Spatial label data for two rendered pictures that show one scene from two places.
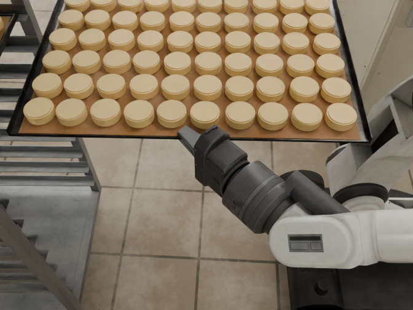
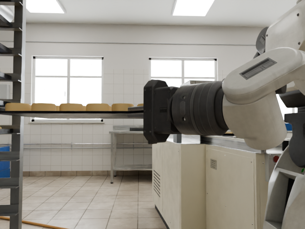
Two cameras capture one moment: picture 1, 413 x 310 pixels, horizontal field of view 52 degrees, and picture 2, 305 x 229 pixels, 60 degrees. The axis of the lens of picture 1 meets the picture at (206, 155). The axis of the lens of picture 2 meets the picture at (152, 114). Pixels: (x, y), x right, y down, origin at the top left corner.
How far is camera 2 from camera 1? 0.60 m
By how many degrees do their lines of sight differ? 57
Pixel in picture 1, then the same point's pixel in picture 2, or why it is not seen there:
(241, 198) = (189, 91)
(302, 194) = not seen: hidden behind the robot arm
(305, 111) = not seen: hidden behind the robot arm
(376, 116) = (274, 184)
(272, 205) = (217, 83)
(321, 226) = (264, 54)
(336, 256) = (290, 58)
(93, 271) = not seen: outside the picture
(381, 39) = (255, 196)
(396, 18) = (258, 177)
